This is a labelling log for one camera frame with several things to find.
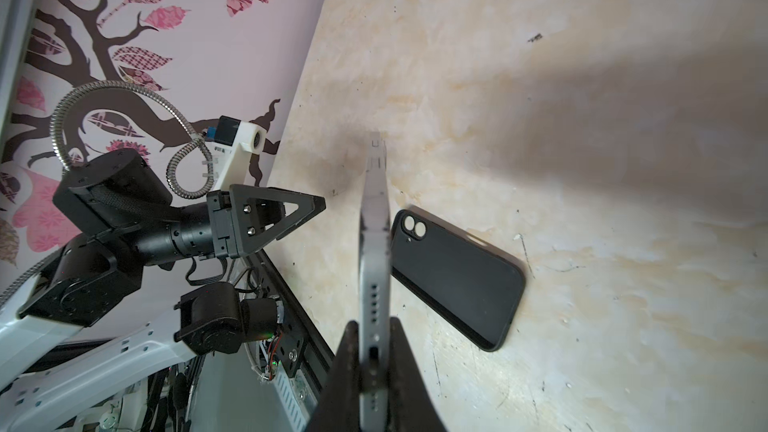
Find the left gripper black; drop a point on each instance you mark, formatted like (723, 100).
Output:
(245, 219)

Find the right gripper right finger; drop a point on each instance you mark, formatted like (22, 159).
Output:
(410, 407)

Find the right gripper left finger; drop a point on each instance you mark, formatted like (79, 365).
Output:
(338, 408)

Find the silver-edged black phone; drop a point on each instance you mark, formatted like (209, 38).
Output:
(374, 289)

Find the small black phone case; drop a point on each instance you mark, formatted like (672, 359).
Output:
(472, 285)

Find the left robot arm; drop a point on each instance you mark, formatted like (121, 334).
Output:
(127, 222)

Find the white slotted cable duct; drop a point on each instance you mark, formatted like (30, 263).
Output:
(295, 397)

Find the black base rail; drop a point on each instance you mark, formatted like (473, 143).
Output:
(302, 347)

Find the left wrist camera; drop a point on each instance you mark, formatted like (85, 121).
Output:
(233, 144)

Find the left aluminium rail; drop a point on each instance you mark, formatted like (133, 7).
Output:
(16, 22)

